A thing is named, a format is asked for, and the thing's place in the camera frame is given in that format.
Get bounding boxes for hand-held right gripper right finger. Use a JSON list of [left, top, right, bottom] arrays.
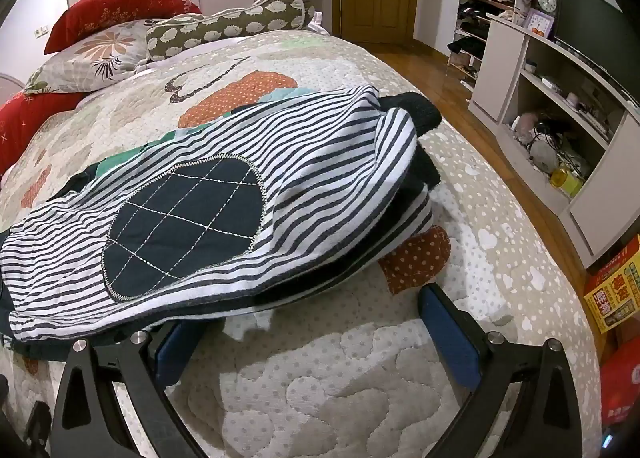
[[417, 283, 586, 458]]

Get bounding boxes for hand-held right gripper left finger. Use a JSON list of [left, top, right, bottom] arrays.
[[50, 320, 206, 458]]

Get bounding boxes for striped pants with dark patch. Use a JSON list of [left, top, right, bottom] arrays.
[[0, 85, 443, 346]]

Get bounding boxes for heart patterned quilt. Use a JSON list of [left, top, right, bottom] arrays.
[[0, 28, 601, 458]]

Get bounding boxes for yellow orange cardboard box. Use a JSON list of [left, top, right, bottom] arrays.
[[582, 233, 640, 334]]

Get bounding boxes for red box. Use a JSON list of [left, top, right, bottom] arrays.
[[597, 343, 640, 429]]

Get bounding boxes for yellow jar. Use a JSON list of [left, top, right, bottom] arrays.
[[550, 165, 585, 199]]

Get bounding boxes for pale open shelf cabinet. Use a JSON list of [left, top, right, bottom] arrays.
[[468, 13, 640, 269]]

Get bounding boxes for red lettered pillow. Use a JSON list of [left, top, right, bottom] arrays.
[[0, 90, 88, 176]]

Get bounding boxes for beige floral pillow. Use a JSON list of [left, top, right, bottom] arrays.
[[22, 19, 171, 95]]

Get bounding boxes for pale bed headboard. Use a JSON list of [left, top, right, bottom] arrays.
[[0, 73, 26, 104]]

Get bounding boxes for cluttered shoe rack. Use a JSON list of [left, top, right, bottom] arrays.
[[447, 0, 533, 94]]

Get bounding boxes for green patterned bolster pillow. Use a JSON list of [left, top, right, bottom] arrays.
[[146, 0, 317, 64]]

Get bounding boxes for dark flat television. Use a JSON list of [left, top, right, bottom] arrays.
[[552, 0, 640, 104]]

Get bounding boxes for red floral pillow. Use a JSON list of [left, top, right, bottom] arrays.
[[44, 0, 203, 55]]

